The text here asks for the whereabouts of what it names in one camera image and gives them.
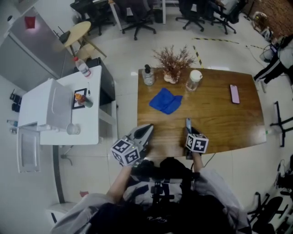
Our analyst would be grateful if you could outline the person's grey jacket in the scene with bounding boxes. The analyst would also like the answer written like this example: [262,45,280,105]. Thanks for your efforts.
[51,168,252,234]

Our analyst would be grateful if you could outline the person's left forearm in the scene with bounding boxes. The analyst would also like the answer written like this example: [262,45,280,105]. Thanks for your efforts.
[106,165,133,203]

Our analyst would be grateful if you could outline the black radios on floor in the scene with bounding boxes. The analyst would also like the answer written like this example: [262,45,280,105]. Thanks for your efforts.
[9,89,22,113]

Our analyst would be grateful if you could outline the black metal stand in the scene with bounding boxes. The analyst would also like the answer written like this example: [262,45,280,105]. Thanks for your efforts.
[269,100,293,147]

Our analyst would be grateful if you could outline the dried plant in pot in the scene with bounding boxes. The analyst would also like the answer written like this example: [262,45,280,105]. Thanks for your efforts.
[152,44,197,84]

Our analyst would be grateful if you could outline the clear pump bottle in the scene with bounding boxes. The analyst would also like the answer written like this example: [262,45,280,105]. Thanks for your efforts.
[141,64,156,86]

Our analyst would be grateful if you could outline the black picture frame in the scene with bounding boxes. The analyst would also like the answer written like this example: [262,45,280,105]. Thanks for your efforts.
[71,87,88,110]

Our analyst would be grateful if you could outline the person's right forearm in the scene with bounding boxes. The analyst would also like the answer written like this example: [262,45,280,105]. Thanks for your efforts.
[191,152,205,172]

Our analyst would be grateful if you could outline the black equipment with cables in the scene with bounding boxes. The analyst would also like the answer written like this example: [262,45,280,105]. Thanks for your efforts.
[275,154,293,195]

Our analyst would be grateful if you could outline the blue cloth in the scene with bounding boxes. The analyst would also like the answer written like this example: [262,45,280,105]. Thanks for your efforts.
[148,87,184,116]

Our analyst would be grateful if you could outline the wooden table with metal legs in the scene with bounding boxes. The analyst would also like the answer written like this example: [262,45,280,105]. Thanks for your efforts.
[136,67,268,159]

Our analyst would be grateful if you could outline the black floor cable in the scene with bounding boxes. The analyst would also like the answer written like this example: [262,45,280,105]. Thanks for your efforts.
[203,152,217,168]

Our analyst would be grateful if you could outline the black router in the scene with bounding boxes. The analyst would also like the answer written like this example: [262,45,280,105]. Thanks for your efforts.
[56,26,72,44]

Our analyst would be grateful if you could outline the clear jar with white lid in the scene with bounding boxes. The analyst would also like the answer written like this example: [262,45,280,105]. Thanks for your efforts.
[185,69,204,92]

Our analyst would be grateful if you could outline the grey refrigerator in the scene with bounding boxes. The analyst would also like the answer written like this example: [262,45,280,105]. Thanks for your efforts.
[0,6,74,92]

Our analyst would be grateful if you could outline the white microwave oven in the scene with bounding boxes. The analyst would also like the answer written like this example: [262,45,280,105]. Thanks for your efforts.
[16,78,74,174]

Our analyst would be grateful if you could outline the clear drinking glass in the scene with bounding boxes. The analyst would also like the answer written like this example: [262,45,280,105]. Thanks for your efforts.
[66,122,81,136]

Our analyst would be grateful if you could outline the round yellow wooden table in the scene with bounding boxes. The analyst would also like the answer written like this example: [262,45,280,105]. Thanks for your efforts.
[62,21,108,60]

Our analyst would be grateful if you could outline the pink smartphone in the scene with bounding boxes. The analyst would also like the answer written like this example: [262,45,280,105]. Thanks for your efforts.
[229,84,241,105]

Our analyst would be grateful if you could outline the white office desk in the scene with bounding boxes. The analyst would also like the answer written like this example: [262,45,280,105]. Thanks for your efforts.
[108,0,179,32]

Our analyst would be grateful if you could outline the white side table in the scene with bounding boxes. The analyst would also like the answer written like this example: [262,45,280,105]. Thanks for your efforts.
[39,65,119,147]

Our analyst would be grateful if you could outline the black cabinet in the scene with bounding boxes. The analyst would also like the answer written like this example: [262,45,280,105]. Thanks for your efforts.
[74,57,115,107]

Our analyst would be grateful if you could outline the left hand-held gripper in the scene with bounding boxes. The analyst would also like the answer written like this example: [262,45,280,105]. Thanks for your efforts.
[110,123,154,167]

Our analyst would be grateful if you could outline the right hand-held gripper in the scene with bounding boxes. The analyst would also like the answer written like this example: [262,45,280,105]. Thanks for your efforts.
[184,126,210,160]

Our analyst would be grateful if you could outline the black chest harness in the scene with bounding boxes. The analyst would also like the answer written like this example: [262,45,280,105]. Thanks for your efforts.
[130,157,201,207]

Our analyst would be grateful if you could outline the water bottle with red cap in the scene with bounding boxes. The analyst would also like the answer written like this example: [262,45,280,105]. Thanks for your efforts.
[73,56,92,77]

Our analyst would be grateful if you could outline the green bottle with orange cap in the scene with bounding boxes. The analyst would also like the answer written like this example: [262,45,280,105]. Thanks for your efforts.
[74,93,94,109]

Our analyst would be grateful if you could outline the small bottles on floor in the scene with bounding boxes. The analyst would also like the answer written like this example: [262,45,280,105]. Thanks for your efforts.
[6,119,19,134]

